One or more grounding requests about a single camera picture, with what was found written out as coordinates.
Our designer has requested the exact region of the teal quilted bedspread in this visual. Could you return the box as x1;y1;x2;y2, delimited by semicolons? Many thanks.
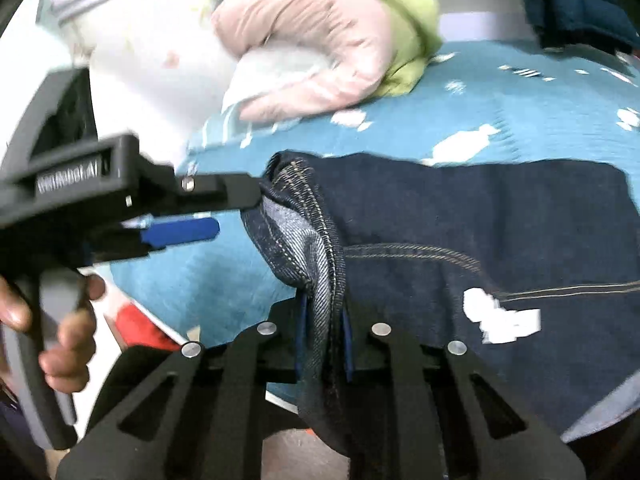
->
111;42;639;344

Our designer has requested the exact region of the person left hand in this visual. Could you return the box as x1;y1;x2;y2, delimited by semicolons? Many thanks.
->
0;273;108;395

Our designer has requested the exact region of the navy yellow puffer jacket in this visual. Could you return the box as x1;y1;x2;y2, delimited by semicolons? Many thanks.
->
523;0;639;55

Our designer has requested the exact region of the dark blue denim jacket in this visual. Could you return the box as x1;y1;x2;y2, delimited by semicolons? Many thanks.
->
242;152;639;442

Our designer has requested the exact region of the pink folded quilt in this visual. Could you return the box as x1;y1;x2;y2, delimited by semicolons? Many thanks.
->
212;0;395;122

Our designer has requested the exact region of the light blue pillow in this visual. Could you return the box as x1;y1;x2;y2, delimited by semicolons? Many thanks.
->
186;41;335;153

